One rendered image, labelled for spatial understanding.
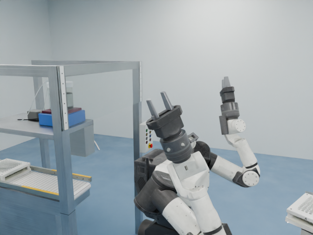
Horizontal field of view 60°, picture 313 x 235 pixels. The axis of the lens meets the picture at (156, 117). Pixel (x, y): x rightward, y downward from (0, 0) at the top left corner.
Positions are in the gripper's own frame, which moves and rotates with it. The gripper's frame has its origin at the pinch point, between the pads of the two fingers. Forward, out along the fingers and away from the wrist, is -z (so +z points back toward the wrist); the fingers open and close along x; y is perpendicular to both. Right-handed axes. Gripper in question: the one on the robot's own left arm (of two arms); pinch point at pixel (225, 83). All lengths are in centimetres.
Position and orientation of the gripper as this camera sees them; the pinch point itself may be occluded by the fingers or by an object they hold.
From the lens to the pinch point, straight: 146.9
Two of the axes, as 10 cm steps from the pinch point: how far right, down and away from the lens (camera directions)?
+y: -9.9, 1.2, 0.0
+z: 1.2, 9.8, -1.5
